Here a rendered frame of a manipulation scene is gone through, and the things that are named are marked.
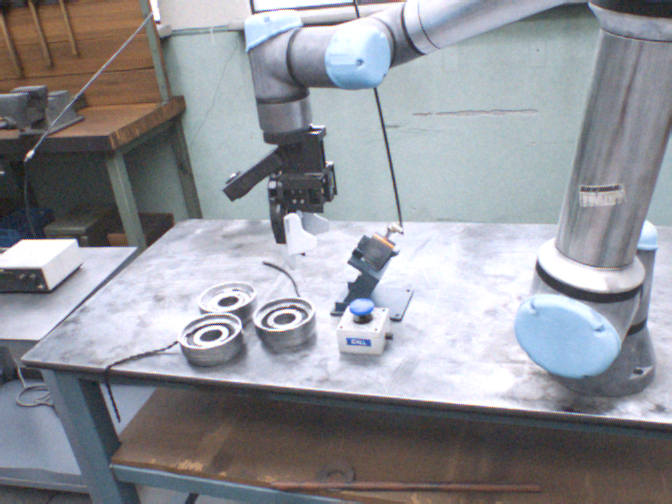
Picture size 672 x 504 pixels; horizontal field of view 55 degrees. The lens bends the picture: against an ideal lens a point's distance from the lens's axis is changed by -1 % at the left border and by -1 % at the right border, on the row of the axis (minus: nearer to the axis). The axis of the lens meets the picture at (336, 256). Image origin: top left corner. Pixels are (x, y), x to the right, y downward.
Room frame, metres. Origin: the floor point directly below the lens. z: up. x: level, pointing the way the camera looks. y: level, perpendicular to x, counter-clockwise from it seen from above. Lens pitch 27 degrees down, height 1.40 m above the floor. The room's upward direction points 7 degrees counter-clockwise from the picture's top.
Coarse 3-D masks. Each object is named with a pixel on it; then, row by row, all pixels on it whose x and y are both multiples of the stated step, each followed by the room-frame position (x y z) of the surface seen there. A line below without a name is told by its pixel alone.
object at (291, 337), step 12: (276, 300) 0.98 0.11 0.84; (288, 300) 0.98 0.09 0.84; (300, 300) 0.97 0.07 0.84; (264, 312) 0.96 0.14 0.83; (276, 312) 0.95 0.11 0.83; (288, 312) 0.95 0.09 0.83; (312, 312) 0.92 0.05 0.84; (276, 324) 0.94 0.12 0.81; (288, 324) 0.95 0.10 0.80; (300, 324) 0.89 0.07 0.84; (312, 324) 0.91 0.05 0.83; (264, 336) 0.89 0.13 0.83; (276, 336) 0.88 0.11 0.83; (288, 336) 0.88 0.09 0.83; (300, 336) 0.89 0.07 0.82; (276, 348) 0.89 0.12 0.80
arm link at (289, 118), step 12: (264, 108) 0.86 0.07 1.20; (276, 108) 0.85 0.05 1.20; (288, 108) 0.85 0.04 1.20; (300, 108) 0.86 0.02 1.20; (264, 120) 0.86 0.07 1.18; (276, 120) 0.85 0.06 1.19; (288, 120) 0.85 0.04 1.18; (300, 120) 0.86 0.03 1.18; (312, 120) 0.88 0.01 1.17; (276, 132) 0.86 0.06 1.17; (288, 132) 0.86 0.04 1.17
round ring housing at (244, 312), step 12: (216, 288) 1.06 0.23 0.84; (228, 288) 1.06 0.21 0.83; (240, 288) 1.06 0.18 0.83; (252, 288) 1.03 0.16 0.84; (204, 300) 1.03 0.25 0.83; (216, 300) 1.02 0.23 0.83; (228, 300) 1.03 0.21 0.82; (240, 300) 1.01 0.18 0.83; (252, 300) 0.99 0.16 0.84; (204, 312) 0.98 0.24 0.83; (216, 312) 0.96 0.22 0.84; (228, 312) 0.96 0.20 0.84; (240, 312) 0.97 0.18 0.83; (252, 312) 0.99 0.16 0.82
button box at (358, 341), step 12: (348, 312) 0.90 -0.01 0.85; (372, 312) 0.89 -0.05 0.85; (384, 312) 0.89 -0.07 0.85; (348, 324) 0.86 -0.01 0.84; (360, 324) 0.86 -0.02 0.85; (372, 324) 0.86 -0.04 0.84; (384, 324) 0.86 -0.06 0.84; (348, 336) 0.85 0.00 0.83; (360, 336) 0.84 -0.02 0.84; (372, 336) 0.83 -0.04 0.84; (384, 336) 0.86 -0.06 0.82; (348, 348) 0.85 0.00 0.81; (360, 348) 0.84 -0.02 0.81; (372, 348) 0.84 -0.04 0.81; (384, 348) 0.85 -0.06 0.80
